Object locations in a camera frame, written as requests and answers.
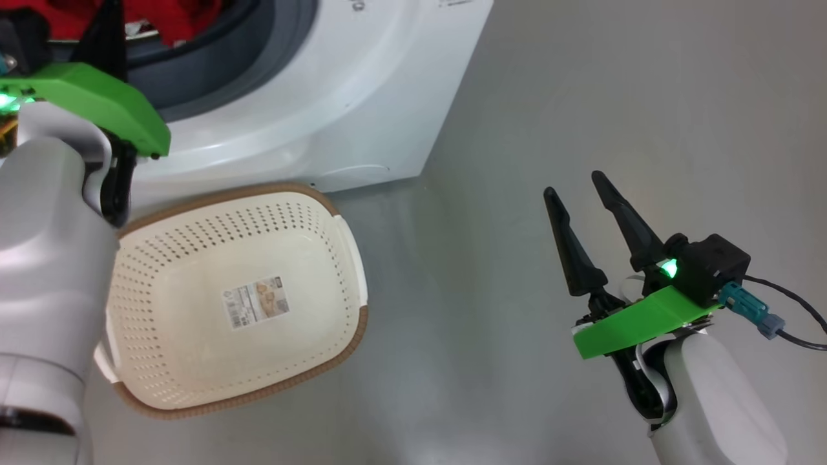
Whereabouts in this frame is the teal cable connector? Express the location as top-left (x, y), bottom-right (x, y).
top-left (718, 281), bottom-right (786, 340)

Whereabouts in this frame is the red and white garment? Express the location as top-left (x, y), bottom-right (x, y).
top-left (26, 0), bottom-right (224, 47)

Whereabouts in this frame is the white front-load washing machine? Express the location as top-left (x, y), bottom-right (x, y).
top-left (0, 0), bottom-right (495, 211)

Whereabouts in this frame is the cream basket with brown rim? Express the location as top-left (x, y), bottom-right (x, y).
top-left (94, 182), bottom-right (369, 420)

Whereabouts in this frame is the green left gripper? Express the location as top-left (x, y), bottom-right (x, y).
top-left (0, 0), bottom-right (171, 227)

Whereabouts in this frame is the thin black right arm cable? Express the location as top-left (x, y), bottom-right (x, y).
top-left (743, 274), bottom-right (827, 353)

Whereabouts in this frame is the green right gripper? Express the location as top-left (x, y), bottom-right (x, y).
top-left (544, 170), bottom-right (721, 424)

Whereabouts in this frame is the round white filter cover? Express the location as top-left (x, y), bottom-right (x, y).
top-left (321, 165), bottom-right (392, 191)

